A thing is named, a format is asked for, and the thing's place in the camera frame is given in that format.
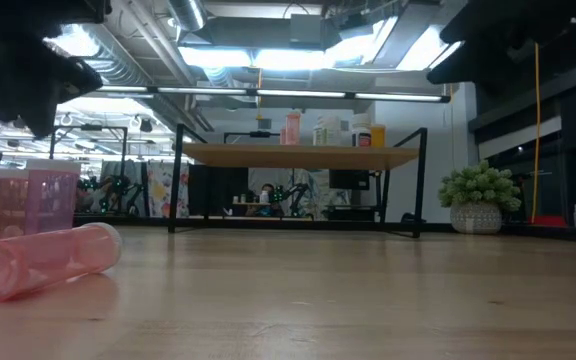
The wooden shelf black metal legs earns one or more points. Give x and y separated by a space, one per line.
288 156

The background black robot arm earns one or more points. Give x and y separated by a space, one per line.
118 192
298 192

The floral patterned cloth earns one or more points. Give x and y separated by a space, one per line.
160 192

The green succulent in white pot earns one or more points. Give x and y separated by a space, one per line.
478 200

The long linear pendant light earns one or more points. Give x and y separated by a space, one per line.
203 91

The flat red box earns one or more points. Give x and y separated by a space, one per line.
550 221

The black background stand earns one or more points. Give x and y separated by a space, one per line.
263 134

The black aluminium frame crossbar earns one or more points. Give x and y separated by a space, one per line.
133 222

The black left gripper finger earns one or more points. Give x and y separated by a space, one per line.
78 77
40 117

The large silver ventilation duct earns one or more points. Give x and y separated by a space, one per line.
118 55

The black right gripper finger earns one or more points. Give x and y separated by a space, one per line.
468 30
460 67

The small orange medicine bottle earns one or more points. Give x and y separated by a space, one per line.
10 200

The black background rack frame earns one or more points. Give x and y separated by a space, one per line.
90 128

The small silver ventilation duct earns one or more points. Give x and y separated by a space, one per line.
188 12

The large clear medicine bottle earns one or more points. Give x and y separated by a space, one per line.
318 132

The person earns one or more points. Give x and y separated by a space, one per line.
267 188

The pink medicine bottle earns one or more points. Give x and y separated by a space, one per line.
50 200
293 129
43 260

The small black monitor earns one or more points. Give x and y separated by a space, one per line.
348 180

